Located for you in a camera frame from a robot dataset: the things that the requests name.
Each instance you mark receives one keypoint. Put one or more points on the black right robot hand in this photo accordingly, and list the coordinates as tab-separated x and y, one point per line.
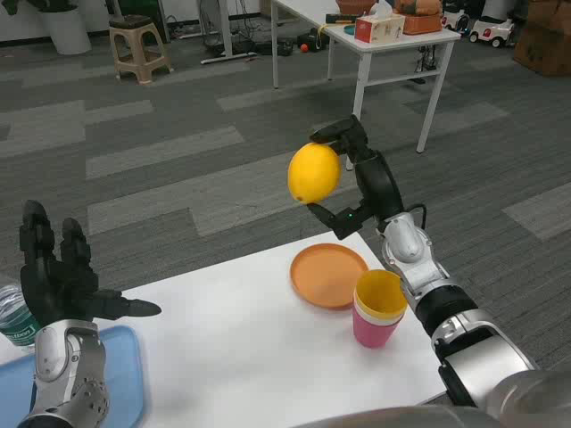
379	187

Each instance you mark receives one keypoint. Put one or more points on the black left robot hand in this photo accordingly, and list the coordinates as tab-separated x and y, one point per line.
53	285

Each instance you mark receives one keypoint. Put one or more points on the yellow lemon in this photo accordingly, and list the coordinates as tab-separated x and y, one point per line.
314	174

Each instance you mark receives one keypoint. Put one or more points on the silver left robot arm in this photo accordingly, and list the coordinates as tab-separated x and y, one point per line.
85	383

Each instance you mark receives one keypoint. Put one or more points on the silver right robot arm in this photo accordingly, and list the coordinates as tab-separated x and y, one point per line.
473	348

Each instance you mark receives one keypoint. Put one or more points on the orange round plate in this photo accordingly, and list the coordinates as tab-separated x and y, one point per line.
323	274

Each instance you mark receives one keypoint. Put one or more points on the clear plastic water bottle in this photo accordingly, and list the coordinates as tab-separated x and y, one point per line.
15	318

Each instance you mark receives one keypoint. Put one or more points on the yellow plastic cup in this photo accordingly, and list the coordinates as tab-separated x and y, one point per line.
379	294

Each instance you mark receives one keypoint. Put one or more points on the blue plastic tray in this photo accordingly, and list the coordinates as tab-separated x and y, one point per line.
125	374

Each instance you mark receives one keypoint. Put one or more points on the white plastic cup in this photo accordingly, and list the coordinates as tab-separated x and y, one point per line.
362	315

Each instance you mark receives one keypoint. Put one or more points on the pink plastic cup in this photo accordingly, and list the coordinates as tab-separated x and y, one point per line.
372	333

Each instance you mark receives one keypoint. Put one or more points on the white metal-legged table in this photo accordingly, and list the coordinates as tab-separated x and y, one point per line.
401	42

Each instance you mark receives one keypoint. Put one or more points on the red and beige tissue box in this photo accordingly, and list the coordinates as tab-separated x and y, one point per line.
379	29

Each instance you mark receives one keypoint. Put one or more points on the teal small dish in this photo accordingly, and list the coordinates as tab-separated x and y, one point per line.
349	30

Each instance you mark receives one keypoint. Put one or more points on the orange rectangular basket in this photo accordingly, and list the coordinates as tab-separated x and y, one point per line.
421	24

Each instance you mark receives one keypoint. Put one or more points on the brown woven basket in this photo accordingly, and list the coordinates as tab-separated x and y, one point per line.
354	5

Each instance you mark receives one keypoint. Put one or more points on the small white toy car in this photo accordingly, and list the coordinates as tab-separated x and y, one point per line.
455	20

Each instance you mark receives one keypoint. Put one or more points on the large white toy car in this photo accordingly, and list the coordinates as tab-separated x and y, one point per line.
488	32

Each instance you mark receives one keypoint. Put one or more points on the white desk leg base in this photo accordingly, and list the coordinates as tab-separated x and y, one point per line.
225	31

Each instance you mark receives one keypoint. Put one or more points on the brown cardboard box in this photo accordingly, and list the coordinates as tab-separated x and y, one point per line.
546	44

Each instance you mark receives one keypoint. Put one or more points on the white planter pot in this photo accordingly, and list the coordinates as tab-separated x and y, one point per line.
69	33

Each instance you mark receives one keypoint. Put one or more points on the beige plastic stool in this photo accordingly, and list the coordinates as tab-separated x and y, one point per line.
138	44

